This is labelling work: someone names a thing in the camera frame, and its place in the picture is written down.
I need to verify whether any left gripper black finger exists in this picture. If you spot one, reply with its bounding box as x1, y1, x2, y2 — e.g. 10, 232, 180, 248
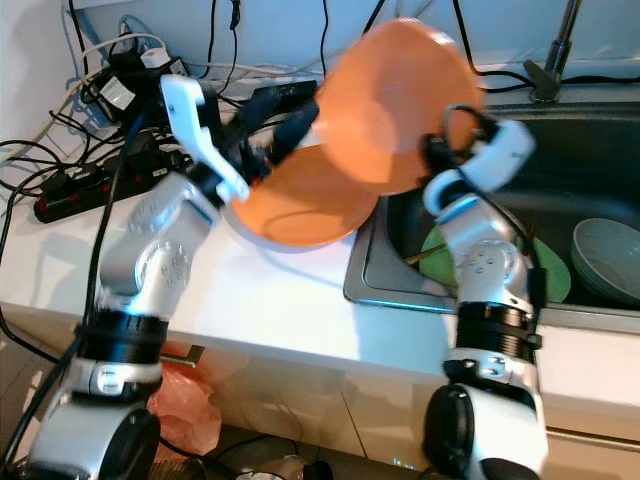
265, 100, 323, 166
240, 85, 286, 131

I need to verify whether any orange plastic bowl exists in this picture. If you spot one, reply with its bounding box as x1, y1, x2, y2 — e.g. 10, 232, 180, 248
315, 17, 486, 196

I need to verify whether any white kitchen cabinet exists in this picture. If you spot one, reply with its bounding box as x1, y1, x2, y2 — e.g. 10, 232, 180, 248
0, 320, 640, 471

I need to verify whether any black power adapter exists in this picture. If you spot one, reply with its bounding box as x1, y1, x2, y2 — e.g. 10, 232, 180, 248
240, 78, 313, 107

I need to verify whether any green plate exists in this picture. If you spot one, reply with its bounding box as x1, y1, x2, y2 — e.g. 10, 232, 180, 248
420, 220, 571, 304

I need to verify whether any dark metal faucet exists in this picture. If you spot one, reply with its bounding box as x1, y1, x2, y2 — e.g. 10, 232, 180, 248
525, 0, 583, 103

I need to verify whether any stainless steel sink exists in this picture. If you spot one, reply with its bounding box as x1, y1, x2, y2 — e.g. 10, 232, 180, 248
343, 100, 640, 336

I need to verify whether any black power strip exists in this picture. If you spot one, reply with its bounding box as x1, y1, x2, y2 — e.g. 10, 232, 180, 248
32, 160, 176, 223

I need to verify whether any grey bowl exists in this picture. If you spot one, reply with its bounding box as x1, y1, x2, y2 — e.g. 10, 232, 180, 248
570, 218, 640, 306

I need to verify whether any orange plastic bag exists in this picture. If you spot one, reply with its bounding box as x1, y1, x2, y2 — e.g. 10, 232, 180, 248
145, 345, 211, 456

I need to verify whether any grey robot foot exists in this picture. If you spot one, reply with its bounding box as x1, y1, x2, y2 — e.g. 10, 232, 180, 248
240, 455, 306, 480

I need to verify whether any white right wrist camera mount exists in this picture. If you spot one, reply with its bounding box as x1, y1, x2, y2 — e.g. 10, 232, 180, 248
470, 120, 536, 196

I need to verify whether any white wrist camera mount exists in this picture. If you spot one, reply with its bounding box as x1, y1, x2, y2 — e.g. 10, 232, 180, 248
470, 120, 536, 196
160, 75, 249, 204

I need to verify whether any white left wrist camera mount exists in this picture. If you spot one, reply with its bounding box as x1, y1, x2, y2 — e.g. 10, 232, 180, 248
160, 75, 249, 204

